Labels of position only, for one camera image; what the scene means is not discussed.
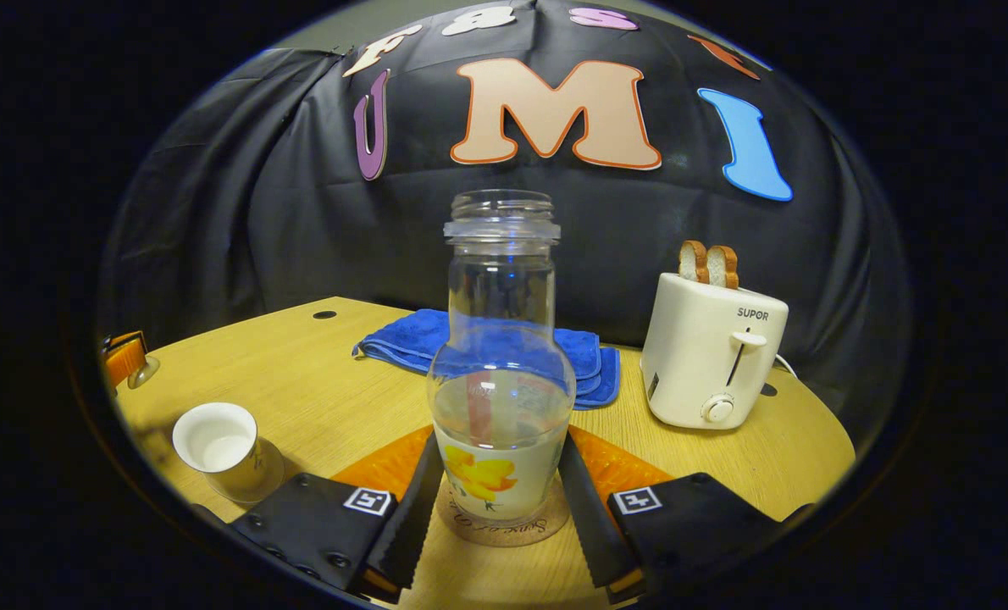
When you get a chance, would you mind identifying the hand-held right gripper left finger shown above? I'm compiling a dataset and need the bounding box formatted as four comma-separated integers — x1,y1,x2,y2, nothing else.
229,426,446,604

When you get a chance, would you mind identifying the black backdrop cloth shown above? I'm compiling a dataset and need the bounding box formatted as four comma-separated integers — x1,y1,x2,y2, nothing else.
97,0,916,399

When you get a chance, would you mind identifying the clear glass water bottle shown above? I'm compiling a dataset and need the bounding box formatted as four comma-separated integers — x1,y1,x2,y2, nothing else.
425,188,578,529

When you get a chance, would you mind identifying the cream toaster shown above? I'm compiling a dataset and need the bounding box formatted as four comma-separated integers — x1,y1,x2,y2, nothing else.
640,271,791,431

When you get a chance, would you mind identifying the folded blue towel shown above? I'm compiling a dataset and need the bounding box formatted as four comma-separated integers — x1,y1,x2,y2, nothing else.
352,308,622,412

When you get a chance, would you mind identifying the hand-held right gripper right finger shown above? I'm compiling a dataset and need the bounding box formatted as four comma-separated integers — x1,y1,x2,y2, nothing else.
557,426,814,605

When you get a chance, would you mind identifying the round cork coaster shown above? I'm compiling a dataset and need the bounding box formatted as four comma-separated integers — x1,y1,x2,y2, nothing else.
434,478,572,549

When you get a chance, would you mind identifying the cream ceramic teacup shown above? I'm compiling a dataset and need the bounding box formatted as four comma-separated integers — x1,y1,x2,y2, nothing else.
171,402,268,502

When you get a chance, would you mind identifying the toast bread slice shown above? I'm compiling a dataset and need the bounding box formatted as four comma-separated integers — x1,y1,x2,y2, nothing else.
678,240,711,286
706,245,740,291

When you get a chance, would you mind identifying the cream teacup lid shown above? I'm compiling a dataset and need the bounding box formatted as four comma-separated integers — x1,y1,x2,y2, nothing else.
127,353,163,391

